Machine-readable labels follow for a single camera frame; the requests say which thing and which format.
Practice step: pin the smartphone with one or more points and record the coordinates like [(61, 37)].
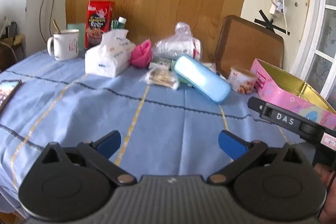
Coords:
[(6, 94)]

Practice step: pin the green and white packet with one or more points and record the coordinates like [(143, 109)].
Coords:
[(160, 64)]

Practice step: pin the pink fluffy cloth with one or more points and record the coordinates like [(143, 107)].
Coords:
[(141, 54)]

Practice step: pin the black tape cross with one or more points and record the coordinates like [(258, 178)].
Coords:
[(271, 22)]

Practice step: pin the pink tin box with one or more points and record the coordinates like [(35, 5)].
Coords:
[(278, 90)]

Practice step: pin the plastic bag of paper cups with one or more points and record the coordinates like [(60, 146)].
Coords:
[(176, 47)]

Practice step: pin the person's right hand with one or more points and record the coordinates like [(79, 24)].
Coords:
[(324, 174)]

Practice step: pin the white tissue pack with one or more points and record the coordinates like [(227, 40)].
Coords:
[(109, 56)]

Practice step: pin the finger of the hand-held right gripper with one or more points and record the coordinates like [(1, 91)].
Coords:
[(254, 104)]

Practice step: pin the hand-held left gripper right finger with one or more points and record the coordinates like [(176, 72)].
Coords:
[(231, 145)]

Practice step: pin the light blue glasses case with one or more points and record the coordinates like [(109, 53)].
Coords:
[(199, 79)]

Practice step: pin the white mug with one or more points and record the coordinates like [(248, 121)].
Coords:
[(67, 45)]

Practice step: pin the green bottle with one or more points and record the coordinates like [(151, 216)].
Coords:
[(119, 23)]

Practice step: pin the gold spoon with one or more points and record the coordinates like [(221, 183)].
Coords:
[(57, 27)]

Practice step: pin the red snack box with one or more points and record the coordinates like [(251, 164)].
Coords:
[(98, 22)]

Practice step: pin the teal card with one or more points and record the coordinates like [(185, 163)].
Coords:
[(78, 35)]

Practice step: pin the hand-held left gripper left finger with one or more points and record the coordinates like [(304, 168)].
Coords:
[(109, 144)]

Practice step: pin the white snack tub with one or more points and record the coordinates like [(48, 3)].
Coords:
[(241, 79)]

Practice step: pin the yellow snack packet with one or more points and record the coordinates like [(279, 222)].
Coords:
[(161, 79)]

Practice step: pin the blue tablecloth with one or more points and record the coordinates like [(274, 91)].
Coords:
[(78, 108)]

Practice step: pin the white framed frosted glass door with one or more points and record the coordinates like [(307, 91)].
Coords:
[(320, 16)]

